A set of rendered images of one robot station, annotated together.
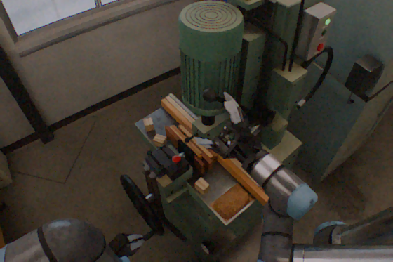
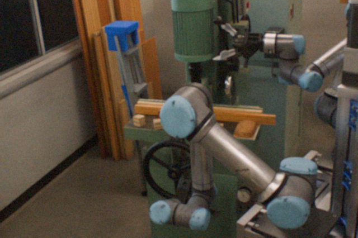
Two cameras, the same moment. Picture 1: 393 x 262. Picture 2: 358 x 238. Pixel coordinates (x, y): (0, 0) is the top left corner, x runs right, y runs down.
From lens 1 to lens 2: 1.48 m
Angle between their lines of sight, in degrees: 35
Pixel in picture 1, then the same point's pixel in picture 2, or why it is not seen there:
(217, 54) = (207, 4)
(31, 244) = (185, 88)
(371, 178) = not seen: hidden behind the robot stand
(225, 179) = (229, 124)
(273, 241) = (298, 68)
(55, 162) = not seen: outside the picture
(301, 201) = (299, 37)
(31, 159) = not seen: outside the picture
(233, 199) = (246, 123)
